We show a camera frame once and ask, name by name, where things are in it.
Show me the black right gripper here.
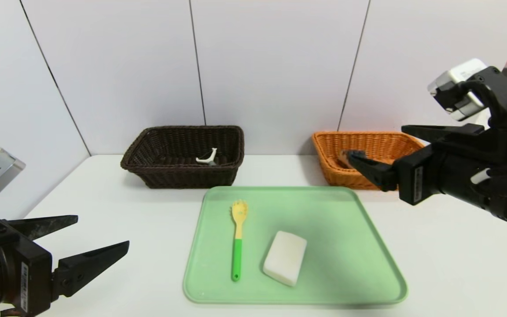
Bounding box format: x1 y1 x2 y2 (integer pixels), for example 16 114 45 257
346 123 493 211

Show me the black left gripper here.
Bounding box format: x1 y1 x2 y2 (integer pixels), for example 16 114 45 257
0 214 130 317

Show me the chocolate blueberry cake slice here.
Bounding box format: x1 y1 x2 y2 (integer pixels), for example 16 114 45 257
339 150 366 170

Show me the white peeler grey handle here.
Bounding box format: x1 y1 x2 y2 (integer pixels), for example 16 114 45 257
195 148 218 166

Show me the yellow green pasta spoon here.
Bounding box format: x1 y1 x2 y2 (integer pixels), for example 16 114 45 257
231 200 249 282

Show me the orange wicker basket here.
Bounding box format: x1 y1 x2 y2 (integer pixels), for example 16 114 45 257
311 131 426 191

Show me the dark brown wicker basket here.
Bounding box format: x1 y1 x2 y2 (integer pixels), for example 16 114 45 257
120 125 244 189

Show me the light green plastic tray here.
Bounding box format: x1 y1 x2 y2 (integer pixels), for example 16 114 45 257
182 185 409 306

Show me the white rectangular block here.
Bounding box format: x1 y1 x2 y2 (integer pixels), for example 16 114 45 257
262 231 308 288

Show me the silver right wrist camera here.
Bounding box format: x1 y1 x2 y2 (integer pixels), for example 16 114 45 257
427 59 488 122

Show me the black right camera bracket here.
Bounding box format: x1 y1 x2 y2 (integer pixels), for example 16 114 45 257
436 66 507 150

